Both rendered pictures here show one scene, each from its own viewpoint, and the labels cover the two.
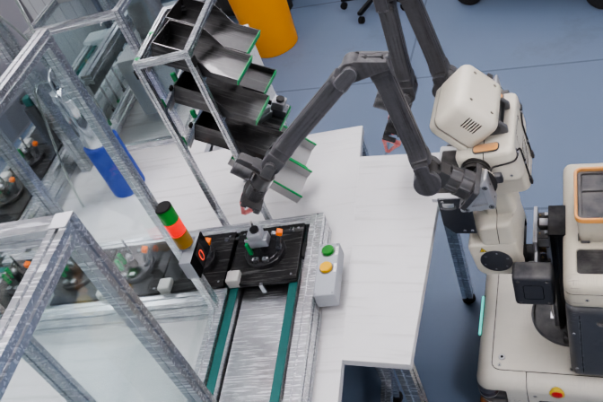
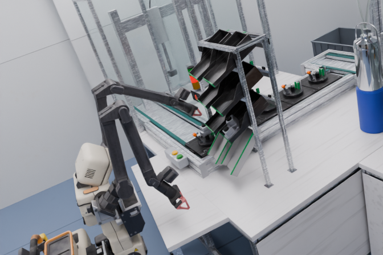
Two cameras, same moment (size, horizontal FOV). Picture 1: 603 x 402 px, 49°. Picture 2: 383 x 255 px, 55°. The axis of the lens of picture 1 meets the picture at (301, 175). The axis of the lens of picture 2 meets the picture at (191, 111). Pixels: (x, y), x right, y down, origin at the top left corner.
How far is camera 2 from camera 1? 3.37 m
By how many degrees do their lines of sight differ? 104
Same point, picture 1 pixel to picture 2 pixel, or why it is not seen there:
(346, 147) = (244, 217)
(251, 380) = (179, 128)
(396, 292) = not seen: hidden behind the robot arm
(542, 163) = not seen: outside the picture
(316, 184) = (239, 189)
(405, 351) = (134, 168)
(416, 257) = (149, 192)
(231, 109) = (214, 90)
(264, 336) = (187, 135)
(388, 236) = not seen: hidden behind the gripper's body
